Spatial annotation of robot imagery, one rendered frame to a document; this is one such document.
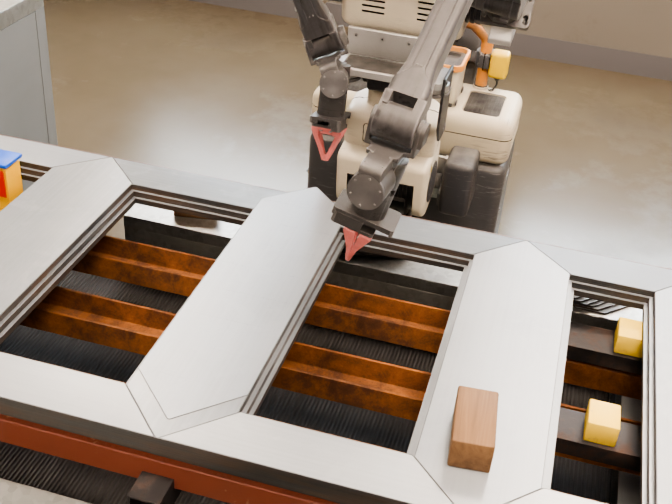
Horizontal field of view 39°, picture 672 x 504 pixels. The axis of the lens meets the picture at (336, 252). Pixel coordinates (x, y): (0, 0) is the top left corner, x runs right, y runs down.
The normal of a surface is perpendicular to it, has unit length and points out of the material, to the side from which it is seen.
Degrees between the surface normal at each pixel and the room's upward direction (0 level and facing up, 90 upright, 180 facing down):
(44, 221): 0
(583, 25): 90
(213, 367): 0
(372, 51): 90
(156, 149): 0
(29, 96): 90
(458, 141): 90
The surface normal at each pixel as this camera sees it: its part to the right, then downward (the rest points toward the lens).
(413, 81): -0.06, -0.40
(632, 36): -0.28, 0.50
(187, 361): 0.07, -0.84
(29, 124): 0.96, 0.20
